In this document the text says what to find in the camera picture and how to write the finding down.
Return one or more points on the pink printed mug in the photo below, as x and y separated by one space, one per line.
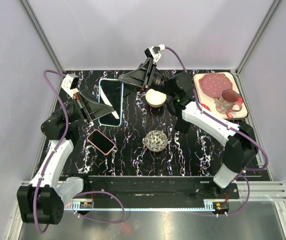
228 102

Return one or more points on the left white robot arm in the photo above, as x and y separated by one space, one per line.
43 200

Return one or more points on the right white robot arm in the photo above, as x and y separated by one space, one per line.
238 140

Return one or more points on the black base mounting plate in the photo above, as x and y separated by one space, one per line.
196 186

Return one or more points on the black phone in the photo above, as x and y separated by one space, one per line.
110 100

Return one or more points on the light blue phone case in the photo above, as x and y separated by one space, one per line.
110 102

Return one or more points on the strawberry patterned tray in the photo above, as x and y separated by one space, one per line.
210 103

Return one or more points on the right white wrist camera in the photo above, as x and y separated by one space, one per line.
154 52

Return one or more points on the pink dotted plate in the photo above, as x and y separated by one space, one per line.
213 84

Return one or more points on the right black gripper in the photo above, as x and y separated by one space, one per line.
137 80

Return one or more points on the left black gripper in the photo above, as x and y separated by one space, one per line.
88 110

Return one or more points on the pink cased phone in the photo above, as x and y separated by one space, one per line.
101 142

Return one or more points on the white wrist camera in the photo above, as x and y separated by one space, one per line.
154 52
69 84

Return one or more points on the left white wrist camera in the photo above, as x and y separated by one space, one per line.
69 84

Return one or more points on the cream bowl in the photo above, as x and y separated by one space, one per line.
154 98

